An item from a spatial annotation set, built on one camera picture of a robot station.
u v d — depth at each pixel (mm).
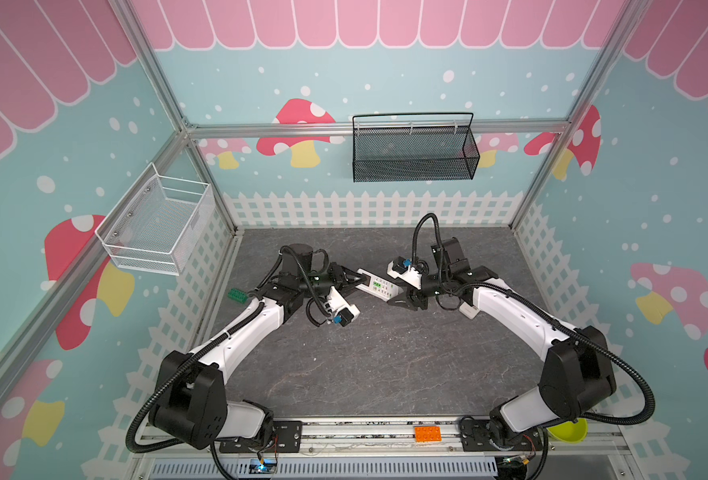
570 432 743
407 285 712
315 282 693
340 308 676
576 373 428
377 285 781
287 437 745
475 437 731
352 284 718
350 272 753
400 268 682
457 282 621
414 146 943
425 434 741
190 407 416
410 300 713
